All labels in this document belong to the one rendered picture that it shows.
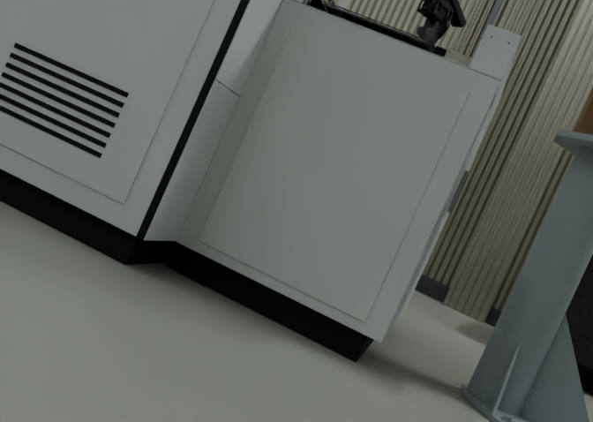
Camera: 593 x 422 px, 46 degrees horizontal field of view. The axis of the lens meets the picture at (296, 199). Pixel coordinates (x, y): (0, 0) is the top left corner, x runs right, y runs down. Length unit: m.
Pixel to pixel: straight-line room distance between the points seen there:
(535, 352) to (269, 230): 0.83
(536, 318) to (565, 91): 3.17
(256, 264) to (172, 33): 0.64
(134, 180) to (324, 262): 0.53
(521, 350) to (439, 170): 0.59
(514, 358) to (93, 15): 1.47
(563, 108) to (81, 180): 3.81
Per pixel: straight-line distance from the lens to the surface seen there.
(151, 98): 1.80
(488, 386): 2.12
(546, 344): 2.13
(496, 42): 1.94
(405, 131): 1.83
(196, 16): 1.81
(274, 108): 1.89
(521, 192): 4.96
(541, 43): 5.33
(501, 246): 4.93
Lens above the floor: 0.38
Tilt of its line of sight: 2 degrees down
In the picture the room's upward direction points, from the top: 24 degrees clockwise
